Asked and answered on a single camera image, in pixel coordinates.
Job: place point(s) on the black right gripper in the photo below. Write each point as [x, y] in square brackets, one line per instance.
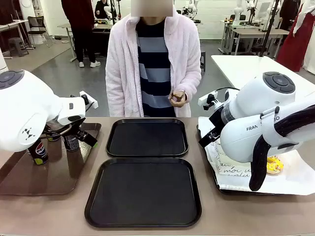
[217, 120]

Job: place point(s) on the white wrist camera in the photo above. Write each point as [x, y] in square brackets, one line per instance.
[204, 99]
[94, 103]

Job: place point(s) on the black office chair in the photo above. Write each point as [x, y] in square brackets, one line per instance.
[37, 23]

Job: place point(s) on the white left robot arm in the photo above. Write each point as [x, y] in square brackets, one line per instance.
[24, 110]

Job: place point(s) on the black tray under paper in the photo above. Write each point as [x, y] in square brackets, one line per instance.
[233, 192]

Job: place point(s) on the brown plastic tray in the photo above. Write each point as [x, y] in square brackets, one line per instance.
[49, 177]

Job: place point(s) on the yellow sprinkled donut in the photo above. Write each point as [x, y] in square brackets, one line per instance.
[275, 166]

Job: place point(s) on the person in red apron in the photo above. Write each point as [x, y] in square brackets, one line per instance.
[295, 49]

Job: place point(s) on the person in dark red top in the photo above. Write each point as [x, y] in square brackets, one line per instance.
[78, 14]

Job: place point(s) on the white desk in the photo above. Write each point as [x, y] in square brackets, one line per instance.
[12, 22]

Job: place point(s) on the grey workbench table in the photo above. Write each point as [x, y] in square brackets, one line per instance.
[66, 25]

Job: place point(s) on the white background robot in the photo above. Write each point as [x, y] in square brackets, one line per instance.
[190, 7]
[238, 9]

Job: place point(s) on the flat white script paper box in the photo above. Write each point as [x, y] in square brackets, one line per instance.
[233, 168]

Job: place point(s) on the right tray with white paper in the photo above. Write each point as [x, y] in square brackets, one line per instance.
[290, 182]

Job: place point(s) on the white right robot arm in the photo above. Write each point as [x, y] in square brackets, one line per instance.
[246, 137]

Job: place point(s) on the large white table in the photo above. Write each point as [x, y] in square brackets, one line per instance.
[233, 64]

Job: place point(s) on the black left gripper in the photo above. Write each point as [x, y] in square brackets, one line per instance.
[77, 126]

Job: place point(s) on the person in black clothes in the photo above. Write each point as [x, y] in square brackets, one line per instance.
[101, 9]

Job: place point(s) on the black stand pole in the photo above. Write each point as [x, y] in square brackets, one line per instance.
[269, 32]

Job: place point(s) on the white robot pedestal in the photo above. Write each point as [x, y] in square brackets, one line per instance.
[2, 60]

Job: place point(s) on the grey lab tables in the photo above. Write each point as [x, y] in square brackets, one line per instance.
[258, 32]

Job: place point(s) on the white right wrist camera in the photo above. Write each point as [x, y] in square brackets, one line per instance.
[204, 99]

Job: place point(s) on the dark plastic stool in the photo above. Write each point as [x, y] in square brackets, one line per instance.
[18, 45]

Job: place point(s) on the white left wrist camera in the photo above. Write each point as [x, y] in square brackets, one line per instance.
[94, 103]

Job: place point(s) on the person's right forearm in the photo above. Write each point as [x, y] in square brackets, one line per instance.
[114, 96]

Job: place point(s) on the person's left hand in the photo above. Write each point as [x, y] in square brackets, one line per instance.
[178, 100]

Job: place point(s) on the person in pink fleece jacket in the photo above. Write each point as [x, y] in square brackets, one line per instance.
[123, 73]

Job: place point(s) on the black square tray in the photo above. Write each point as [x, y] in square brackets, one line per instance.
[147, 137]
[137, 209]

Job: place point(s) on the person's left forearm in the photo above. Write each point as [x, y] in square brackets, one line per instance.
[190, 81]

